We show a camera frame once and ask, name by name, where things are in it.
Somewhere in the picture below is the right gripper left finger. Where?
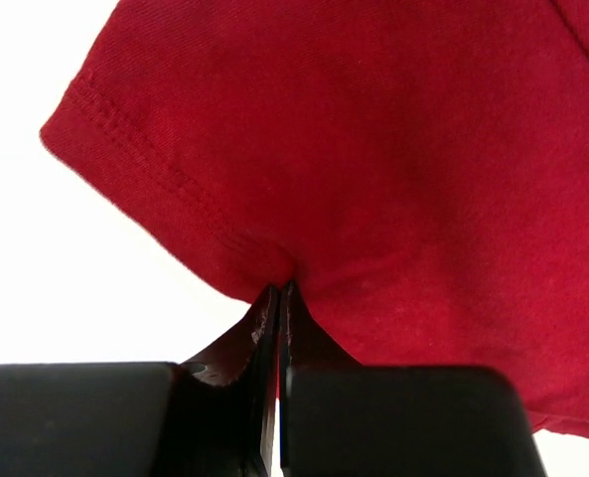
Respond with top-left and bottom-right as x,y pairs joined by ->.
0,287 -> 279,476

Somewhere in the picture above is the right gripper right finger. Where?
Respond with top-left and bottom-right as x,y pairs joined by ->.
279,283 -> 545,477

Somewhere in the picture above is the dark red t shirt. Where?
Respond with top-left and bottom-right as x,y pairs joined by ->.
40,1 -> 589,438

